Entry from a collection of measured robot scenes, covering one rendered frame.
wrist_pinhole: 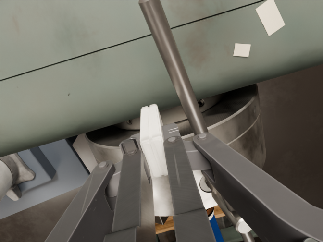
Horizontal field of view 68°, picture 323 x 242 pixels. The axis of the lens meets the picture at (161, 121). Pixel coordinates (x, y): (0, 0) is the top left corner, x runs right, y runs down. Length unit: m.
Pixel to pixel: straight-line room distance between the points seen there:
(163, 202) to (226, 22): 0.25
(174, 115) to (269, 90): 1.45
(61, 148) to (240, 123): 0.69
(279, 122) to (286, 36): 1.62
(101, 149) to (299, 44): 0.28
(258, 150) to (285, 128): 1.53
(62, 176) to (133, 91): 0.74
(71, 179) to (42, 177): 0.10
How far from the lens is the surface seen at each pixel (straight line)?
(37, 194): 1.04
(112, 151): 0.34
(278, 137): 1.93
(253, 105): 0.37
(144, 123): 0.18
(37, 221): 2.26
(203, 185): 0.34
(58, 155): 0.92
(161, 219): 0.42
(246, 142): 0.36
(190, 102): 0.18
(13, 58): 0.28
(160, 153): 0.16
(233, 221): 0.29
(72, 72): 0.26
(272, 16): 0.28
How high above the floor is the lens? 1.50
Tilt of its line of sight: 68 degrees down
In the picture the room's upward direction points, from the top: 170 degrees clockwise
